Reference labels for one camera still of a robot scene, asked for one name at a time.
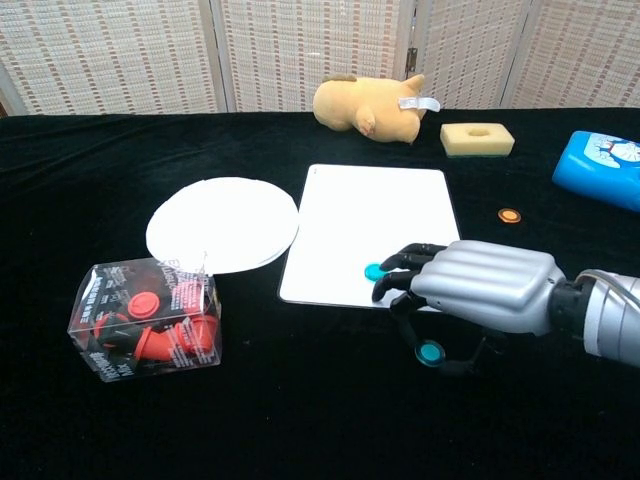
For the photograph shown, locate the white rectangular board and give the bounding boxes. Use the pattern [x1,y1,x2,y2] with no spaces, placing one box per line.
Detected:
[277,163,462,314]

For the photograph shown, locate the blue cartoon print box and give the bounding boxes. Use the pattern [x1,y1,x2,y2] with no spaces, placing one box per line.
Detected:
[551,130,640,213]

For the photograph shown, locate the clear plastic packaging box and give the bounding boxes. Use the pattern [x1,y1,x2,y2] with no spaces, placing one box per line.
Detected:
[66,255,224,384]

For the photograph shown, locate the white round paper stack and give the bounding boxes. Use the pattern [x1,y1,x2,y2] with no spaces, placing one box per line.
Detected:
[145,176,300,277]

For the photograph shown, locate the yellow sponge with hole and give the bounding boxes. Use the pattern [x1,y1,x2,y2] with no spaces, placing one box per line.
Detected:
[439,123,516,160]

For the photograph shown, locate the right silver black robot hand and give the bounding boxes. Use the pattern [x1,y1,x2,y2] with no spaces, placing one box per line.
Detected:
[371,238,570,377]

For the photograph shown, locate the yellow plush toy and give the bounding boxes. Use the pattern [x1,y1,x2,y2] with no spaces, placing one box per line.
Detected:
[312,73,442,146]

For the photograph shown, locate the woven folding screen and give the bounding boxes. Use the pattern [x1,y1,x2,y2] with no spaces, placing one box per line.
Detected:
[0,0,640,117]

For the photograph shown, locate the black velvet tablecloth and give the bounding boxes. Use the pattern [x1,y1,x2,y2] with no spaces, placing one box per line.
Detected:
[0,106,640,480]

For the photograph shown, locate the red black rubber stoppers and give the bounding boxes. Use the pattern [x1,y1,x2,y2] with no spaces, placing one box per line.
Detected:
[92,291,221,362]

